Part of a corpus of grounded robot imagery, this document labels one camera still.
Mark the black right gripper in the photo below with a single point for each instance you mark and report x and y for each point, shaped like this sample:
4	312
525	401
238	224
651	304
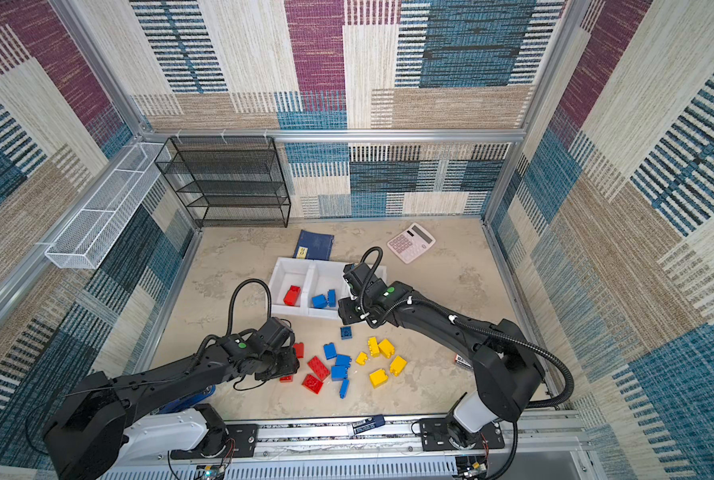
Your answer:
346	312

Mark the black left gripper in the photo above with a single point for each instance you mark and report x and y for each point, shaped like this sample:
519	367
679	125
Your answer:
292	364

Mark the red square lego brick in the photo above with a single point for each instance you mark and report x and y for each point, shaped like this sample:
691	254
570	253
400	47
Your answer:
312	383
299	350

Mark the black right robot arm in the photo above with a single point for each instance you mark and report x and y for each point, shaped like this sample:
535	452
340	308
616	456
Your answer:
506	368

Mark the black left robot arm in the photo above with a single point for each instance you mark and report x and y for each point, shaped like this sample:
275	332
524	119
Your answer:
84	436

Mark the blue small lego brick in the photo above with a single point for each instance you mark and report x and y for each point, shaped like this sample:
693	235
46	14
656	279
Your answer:
329	351

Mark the yellow long lego brick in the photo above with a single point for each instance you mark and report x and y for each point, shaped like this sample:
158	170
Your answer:
373	347

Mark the small yellow lego brick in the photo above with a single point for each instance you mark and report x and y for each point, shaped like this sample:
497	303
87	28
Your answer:
361	358

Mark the white middle bin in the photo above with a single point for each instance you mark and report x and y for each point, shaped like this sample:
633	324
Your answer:
321	277

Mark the blue flat lego brick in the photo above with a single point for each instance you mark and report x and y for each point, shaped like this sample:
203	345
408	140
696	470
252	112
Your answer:
339	373

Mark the white right bin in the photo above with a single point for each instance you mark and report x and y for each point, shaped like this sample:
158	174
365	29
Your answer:
378	273

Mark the blue thin lego brick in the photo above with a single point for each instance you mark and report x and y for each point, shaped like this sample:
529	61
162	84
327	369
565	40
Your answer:
344	388

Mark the blue notebook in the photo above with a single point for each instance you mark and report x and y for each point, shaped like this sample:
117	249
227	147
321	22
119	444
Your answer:
314	246

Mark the blue label tag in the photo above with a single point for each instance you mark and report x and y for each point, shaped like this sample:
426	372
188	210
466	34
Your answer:
368	424

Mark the pink calculator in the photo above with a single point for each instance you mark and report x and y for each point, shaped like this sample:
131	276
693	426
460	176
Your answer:
411	243

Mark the red white small box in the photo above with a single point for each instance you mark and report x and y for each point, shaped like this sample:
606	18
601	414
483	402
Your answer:
460	361

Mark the black wire mesh shelf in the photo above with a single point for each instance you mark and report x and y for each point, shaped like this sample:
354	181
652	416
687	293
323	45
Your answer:
227	181

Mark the white wire mesh basket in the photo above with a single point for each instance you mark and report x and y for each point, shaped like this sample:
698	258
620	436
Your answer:
92	232

